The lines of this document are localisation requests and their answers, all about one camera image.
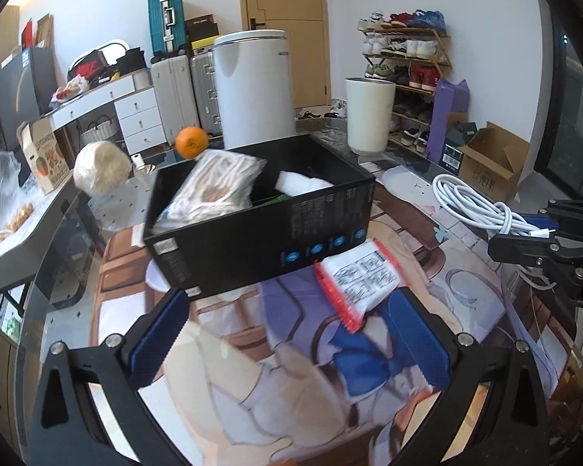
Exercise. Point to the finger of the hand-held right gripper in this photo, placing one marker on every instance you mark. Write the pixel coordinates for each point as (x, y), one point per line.
(524, 250)
(539, 221)

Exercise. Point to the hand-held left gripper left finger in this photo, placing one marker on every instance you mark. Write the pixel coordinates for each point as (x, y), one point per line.
(158, 335)

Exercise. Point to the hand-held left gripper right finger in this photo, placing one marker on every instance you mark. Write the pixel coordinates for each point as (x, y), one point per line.
(418, 335)

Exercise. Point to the red-edged clear packet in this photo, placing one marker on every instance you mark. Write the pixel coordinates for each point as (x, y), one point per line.
(364, 276)

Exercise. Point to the black cardboard box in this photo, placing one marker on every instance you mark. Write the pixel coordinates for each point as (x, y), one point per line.
(272, 238)

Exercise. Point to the green and white packet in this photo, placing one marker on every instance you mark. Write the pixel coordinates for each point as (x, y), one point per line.
(274, 198)

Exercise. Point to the white foam wrap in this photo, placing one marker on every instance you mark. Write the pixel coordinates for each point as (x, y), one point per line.
(301, 184)

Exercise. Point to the open brown cardboard box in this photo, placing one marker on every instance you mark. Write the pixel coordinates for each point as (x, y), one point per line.
(500, 160)

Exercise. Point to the dark shoe box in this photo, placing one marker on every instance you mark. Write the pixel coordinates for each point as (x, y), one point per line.
(454, 155)

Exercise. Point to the printed table mat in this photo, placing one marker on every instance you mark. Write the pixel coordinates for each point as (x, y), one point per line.
(272, 374)

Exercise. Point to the purple bag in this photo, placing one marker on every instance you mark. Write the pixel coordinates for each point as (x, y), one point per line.
(444, 111)

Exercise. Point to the grey side table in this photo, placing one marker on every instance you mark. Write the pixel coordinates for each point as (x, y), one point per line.
(19, 247)

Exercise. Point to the small white device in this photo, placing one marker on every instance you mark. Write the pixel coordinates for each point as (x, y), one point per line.
(141, 162)

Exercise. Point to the bagged cream yarn ball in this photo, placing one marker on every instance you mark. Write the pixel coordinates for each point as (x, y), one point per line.
(101, 169)

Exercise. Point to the orange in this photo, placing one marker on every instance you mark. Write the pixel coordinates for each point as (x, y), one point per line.
(192, 142)

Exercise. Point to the small white round bin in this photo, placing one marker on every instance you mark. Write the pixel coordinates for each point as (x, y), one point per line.
(369, 116)

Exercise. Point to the clear plastic bag of snacks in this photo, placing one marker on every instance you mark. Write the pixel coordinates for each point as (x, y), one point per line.
(7, 194)

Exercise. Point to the printed fruit carton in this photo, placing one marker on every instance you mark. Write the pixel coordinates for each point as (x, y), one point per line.
(46, 160)

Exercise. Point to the wooden shoe rack with shoes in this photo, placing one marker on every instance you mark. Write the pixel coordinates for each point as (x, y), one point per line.
(408, 58)

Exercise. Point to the white basket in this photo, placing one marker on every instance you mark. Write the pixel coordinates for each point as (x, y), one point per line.
(99, 132)

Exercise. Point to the white desk with drawers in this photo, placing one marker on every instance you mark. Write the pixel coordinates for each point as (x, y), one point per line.
(136, 111)

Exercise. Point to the white suitcase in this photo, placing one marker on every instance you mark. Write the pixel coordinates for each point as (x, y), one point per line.
(175, 97)

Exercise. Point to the silver suitcase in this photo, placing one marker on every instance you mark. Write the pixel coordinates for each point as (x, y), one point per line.
(205, 92)

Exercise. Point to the tall white cylindrical bin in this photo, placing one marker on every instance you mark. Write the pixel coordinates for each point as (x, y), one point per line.
(255, 92)

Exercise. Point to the plastic bag of food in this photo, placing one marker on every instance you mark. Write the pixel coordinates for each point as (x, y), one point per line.
(70, 88)

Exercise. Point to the black bag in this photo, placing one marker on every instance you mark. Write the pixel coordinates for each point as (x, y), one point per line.
(131, 62)

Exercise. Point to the grey refrigerator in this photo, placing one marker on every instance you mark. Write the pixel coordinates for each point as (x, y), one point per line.
(24, 92)

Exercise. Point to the red and black shoe box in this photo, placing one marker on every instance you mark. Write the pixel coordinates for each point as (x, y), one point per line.
(86, 65)

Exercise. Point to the stacked black boxes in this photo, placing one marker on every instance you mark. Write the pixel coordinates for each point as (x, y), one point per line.
(201, 31)

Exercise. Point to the teal suitcase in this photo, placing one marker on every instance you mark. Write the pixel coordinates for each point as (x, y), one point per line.
(167, 19)

